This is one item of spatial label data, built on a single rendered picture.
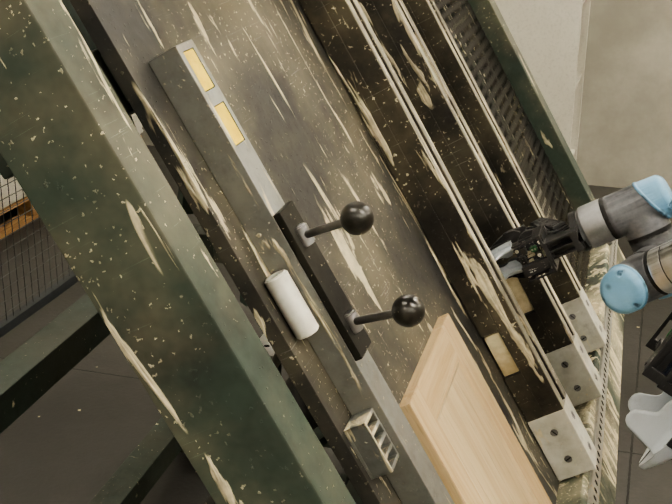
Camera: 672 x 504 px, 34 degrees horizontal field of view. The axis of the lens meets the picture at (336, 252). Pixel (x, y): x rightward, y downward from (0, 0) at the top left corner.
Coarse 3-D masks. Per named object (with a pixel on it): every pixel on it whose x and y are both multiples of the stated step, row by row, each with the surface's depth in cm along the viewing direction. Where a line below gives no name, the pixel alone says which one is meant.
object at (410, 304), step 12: (396, 300) 123; (408, 300) 122; (420, 300) 123; (348, 312) 131; (384, 312) 126; (396, 312) 122; (408, 312) 121; (420, 312) 122; (360, 324) 130; (408, 324) 122
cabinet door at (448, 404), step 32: (448, 320) 172; (448, 352) 166; (416, 384) 150; (448, 384) 160; (480, 384) 173; (416, 416) 145; (448, 416) 156; (480, 416) 168; (448, 448) 150; (480, 448) 162; (512, 448) 174; (448, 480) 147; (480, 480) 157; (512, 480) 169
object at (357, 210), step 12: (348, 204) 121; (360, 204) 120; (348, 216) 120; (360, 216) 119; (372, 216) 120; (300, 228) 128; (312, 228) 127; (324, 228) 125; (336, 228) 124; (348, 228) 120; (360, 228) 120; (312, 240) 129
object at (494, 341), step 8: (488, 336) 188; (496, 336) 188; (488, 344) 188; (496, 344) 188; (504, 344) 188; (496, 352) 189; (504, 352) 188; (496, 360) 189; (504, 360) 189; (512, 360) 188; (504, 368) 189; (512, 368) 189
